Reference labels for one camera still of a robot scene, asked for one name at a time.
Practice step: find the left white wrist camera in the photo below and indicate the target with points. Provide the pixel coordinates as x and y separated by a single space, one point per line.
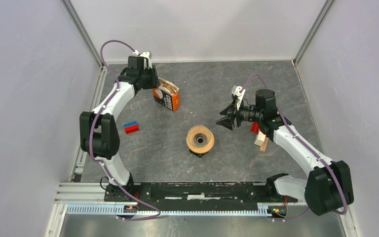
146 56

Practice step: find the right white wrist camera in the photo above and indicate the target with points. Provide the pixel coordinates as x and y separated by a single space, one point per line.
237 96

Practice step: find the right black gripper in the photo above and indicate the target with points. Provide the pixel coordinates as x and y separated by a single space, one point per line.
227 121

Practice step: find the red blue toy brick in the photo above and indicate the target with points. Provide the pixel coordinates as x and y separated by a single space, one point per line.
131 127

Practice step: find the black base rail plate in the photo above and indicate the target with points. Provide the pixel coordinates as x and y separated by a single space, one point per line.
168 196

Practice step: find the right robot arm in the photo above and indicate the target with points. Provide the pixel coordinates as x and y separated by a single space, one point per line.
328 187

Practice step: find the white slotted cable duct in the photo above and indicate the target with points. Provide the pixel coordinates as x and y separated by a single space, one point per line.
131 210

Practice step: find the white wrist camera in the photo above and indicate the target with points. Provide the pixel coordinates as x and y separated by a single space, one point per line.
146 56
237 96

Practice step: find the dark glass carafe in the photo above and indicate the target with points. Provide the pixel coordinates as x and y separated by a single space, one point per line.
198 154

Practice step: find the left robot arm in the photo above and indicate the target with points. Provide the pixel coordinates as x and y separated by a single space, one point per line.
99 135

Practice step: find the orange coffee filter box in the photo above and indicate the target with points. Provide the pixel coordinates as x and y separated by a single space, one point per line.
167 94

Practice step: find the red curved toy block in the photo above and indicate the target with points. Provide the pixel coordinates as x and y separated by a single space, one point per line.
255 127

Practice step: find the brown flat wooden block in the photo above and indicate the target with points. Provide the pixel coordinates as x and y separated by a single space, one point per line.
263 147

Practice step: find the clear glass dripper cone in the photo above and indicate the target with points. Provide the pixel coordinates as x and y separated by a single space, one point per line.
200 136

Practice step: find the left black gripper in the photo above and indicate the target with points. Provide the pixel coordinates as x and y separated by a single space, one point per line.
155 82

